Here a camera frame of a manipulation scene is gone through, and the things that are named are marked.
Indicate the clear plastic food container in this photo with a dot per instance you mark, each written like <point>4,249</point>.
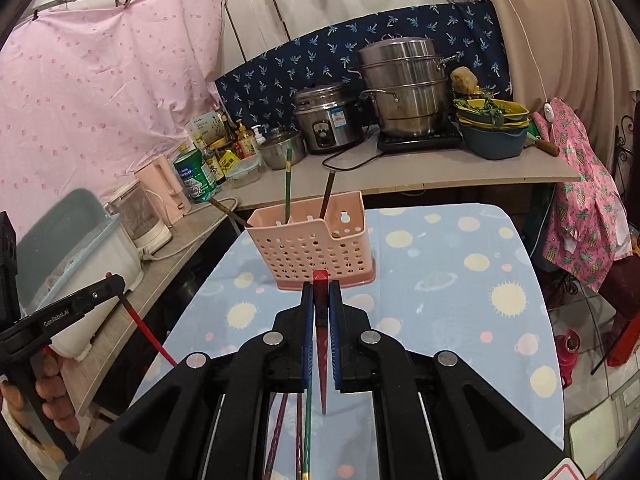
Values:
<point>245,172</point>

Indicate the wood grain counter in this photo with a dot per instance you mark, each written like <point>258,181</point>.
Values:
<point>450,170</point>

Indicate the beige curtain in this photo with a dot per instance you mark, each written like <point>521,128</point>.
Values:
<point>575,35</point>

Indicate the person's left hand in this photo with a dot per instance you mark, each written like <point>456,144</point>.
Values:
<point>55,395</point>

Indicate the red plastic stool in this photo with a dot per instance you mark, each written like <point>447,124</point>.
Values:
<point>625,320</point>

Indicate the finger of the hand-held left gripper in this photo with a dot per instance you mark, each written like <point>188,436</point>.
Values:
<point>102,292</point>

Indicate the stacked steel steamer pot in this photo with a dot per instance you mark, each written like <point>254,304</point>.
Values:
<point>405,90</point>

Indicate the pink water bottle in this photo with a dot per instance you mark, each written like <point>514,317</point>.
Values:
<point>569,357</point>

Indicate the white plastic dish tub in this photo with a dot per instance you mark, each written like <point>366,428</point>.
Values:
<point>115,270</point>

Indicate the steel rice cooker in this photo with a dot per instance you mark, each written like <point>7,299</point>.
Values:
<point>327,120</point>

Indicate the pink pineapple apron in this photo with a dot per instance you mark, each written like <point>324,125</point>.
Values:
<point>585,200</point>

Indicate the black induction cooktop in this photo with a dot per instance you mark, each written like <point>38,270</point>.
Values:
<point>420,141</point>

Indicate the dark blue printed cloth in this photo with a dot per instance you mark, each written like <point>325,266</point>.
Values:
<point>300,65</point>

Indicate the white pump bottle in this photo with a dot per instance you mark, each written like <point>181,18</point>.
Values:
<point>260,136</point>

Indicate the blue plastic basin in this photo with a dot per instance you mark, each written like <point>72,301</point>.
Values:
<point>492,142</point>

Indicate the yellow seasoning packet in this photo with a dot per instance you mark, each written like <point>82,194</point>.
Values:
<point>230,162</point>

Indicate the pink perforated utensil basket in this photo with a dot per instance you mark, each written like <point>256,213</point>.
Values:
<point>300,255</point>

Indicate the blue spotted tablecloth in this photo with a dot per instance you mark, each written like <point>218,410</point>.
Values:
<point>440,270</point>

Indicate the yellow label sauce bottle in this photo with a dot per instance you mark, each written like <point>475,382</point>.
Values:
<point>246,142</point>

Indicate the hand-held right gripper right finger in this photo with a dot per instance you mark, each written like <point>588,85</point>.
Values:
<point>335,335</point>

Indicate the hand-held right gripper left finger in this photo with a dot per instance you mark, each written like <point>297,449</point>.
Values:
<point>307,335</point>

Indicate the white blender jug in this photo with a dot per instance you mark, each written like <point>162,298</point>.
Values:
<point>142,225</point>

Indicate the steel pot with lid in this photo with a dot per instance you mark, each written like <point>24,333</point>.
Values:
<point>282,150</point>

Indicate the brown loofah sponge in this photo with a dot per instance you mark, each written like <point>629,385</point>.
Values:
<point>464,81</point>

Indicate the pink electric kettle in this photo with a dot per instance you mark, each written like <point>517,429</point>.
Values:
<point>162,190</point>

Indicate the dark sauce bottle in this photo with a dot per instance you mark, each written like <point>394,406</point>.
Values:
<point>227,127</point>

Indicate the yellow bowls with greens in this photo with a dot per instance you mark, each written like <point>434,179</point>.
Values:
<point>492,112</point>

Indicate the pink dotted curtain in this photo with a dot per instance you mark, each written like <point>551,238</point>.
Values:
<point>100,85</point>

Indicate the white green carton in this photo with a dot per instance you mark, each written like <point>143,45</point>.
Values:
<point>206,130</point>

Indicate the brown chopstick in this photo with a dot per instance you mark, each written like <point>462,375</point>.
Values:
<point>327,195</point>

